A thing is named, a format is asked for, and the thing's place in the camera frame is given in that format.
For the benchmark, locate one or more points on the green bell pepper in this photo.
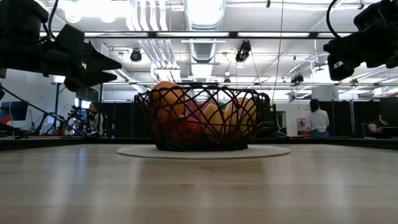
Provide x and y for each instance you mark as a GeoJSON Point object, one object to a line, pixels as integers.
{"type": "Point", "coordinates": [221, 105]}

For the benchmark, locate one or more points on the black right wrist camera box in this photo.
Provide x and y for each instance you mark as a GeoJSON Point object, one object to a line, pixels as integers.
{"type": "Point", "coordinates": [377, 15]}

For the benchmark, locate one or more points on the black partition panel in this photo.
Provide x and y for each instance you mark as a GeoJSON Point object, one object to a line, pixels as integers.
{"type": "Point", "coordinates": [345, 118]}
{"type": "Point", "coordinates": [124, 119]}

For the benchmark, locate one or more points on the white round plate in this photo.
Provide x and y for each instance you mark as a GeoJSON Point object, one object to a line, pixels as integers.
{"type": "Point", "coordinates": [264, 152]}

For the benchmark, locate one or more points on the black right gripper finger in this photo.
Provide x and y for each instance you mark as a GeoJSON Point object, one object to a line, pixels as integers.
{"type": "Point", "coordinates": [332, 49]}
{"type": "Point", "coordinates": [339, 70]}

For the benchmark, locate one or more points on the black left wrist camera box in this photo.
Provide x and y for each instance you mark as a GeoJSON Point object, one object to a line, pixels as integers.
{"type": "Point", "coordinates": [21, 18]}

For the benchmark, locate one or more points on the seated person beside robot rig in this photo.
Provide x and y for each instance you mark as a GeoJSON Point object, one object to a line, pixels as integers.
{"type": "Point", "coordinates": [93, 121]}

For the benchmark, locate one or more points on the black ceiling spotlight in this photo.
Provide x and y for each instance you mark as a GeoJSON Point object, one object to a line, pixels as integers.
{"type": "Point", "coordinates": [136, 55]}
{"type": "Point", "coordinates": [243, 51]}
{"type": "Point", "coordinates": [297, 78]}

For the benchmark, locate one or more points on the computer monitor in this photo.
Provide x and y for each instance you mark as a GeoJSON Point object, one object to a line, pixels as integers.
{"type": "Point", "coordinates": [14, 110]}

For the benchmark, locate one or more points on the yellow mango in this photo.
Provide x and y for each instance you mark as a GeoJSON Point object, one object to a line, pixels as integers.
{"type": "Point", "coordinates": [244, 112]}

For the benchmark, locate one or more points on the standing person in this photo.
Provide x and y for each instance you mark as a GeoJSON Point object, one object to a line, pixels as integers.
{"type": "Point", "coordinates": [317, 121]}

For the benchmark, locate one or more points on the silver ventilation duct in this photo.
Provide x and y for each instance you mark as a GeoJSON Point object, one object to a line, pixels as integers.
{"type": "Point", "coordinates": [203, 15]}

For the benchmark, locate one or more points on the red white wall cabinet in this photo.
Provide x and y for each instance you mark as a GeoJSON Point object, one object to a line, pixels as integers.
{"type": "Point", "coordinates": [301, 126]}

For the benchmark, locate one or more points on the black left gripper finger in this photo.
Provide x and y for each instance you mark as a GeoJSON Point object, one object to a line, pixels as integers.
{"type": "Point", "coordinates": [96, 60]}
{"type": "Point", "coordinates": [90, 81]}

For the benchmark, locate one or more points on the seated person at desk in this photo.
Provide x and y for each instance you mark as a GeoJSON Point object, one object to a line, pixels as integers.
{"type": "Point", "coordinates": [374, 127]}

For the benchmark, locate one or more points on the yellow red fruit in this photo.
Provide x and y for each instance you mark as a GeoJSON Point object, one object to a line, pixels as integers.
{"type": "Point", "coordinates": [213, 119]}

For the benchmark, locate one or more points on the orange fruit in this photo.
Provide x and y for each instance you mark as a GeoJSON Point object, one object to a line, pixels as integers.
{"type": "Point", "coordinates": [166, 99]}

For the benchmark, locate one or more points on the black aluminium table frame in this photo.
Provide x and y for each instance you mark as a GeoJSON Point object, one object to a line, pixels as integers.
{"type": "Point", "coordinates": [62, 141]}

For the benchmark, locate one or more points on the black overhead light rail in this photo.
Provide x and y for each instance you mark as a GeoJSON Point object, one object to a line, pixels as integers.
{"type": "Point", "coordinates": [152, 34]}

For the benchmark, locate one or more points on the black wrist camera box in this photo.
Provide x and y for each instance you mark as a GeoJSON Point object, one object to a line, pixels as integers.
{"type": "Point", "coordinates": [377, 15]}
{"type": "Point", "coordinates": [21, 18]}

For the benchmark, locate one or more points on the magenta pink fruit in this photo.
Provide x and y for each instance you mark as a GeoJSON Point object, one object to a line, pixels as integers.
{"type": "Point", "coordinates": [194, 109]}

